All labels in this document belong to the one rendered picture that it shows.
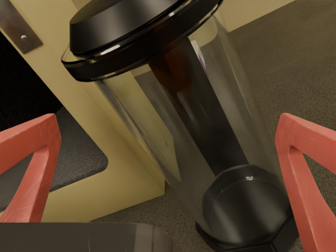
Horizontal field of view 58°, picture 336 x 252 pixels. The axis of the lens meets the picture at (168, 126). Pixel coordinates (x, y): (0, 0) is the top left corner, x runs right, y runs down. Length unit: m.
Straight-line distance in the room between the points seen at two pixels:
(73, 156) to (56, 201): 0.06
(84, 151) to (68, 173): 0.04
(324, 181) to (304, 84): 0.17
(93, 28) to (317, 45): 0.42
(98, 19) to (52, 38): 0.15
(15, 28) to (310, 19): 0.49
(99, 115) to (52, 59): 0.07
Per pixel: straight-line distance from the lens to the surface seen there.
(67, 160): 0.43
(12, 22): 0.30
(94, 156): 0.40
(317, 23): 0.60
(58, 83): 0.31
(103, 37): 0.16
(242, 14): 0.74
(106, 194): 0.40
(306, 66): 0.50
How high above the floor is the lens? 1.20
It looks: 32 degrees down
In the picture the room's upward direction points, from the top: 32 degrees counter-clockwise
